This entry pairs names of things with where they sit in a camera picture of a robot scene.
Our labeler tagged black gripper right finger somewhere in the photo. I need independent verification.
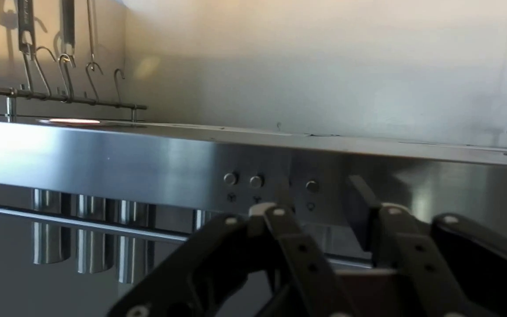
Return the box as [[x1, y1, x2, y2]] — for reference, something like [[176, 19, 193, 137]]
[[367, 201, 507, 317]]

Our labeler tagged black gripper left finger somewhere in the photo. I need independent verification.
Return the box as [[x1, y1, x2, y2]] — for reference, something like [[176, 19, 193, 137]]
[[105, 203, 355, 317]]

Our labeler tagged stainless steel range hood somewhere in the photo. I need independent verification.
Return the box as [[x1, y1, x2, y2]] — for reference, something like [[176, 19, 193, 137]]
[[0, 111, 507, 317]]

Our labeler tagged round hood lamp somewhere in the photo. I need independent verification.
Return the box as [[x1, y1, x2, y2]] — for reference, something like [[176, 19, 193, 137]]
[[40, 116, 103, 127]]

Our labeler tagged small steel spice jar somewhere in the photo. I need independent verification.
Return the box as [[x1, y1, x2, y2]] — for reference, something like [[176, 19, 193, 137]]
[[116, 197, 156, 285], [31, 188, 72, 266], [191, 208, 209, 234], [75, 192, 116, 276]]

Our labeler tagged steel S hook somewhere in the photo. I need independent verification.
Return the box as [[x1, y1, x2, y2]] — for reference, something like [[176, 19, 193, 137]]
[[82, 58, 105, 102], [56, 53, 75, 99], [19, 46, 38, 95], [110, 67, 126, 102], [31, 44, 59, 95]]

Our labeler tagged thin steel hanging utensil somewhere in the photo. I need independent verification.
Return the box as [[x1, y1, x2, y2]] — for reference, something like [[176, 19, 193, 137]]
[[84, 0, 98, 60]]

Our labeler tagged steel hood guard rail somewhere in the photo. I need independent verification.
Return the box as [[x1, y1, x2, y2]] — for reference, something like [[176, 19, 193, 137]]
[[0, 201, 378, 271]]

